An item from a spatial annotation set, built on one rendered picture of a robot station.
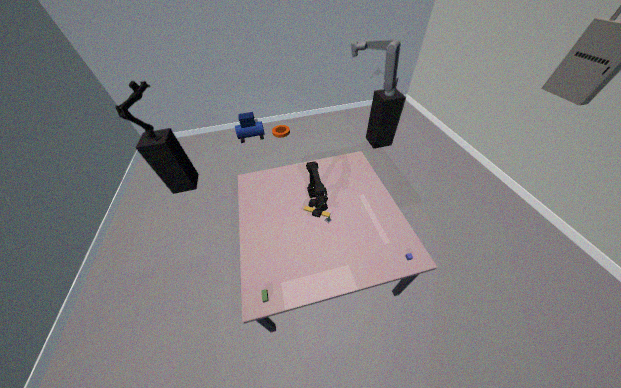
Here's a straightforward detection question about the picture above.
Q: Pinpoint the yellow bar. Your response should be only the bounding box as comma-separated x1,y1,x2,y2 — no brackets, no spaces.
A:
304,206,330,217

